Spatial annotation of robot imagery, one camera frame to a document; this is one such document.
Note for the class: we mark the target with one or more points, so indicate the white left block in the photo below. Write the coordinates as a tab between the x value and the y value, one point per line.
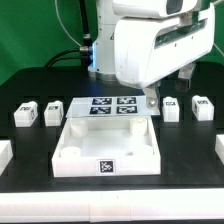
6	154

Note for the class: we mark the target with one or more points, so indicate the white right obstacle bracket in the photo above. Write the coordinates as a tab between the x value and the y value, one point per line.
219	147

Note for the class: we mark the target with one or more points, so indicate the white front rail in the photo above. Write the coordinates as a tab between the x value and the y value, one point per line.
99	206

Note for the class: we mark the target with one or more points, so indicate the marker sheet with tags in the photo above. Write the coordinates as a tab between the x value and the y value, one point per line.
110	106

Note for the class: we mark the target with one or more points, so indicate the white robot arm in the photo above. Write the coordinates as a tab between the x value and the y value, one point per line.
103	57

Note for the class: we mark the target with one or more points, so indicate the white square tabletop part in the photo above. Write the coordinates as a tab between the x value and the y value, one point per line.
107	146

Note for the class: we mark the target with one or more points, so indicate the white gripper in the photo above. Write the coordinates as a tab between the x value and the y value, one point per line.
155	39

